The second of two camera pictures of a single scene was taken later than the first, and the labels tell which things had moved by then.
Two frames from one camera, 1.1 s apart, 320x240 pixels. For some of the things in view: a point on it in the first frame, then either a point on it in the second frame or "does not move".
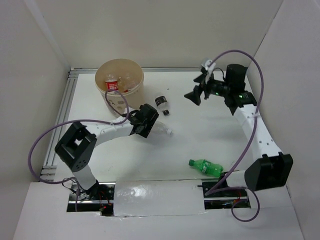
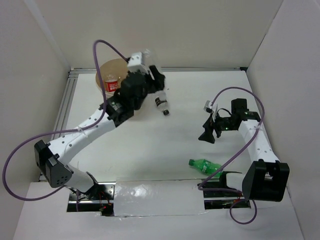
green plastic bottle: (209, 168) does not move
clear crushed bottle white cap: (160, 128) → (148, 59)
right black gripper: (195, 95) → (209, 125)
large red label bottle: (111, 84) does not move
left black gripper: (146, 132) → (160, 78)
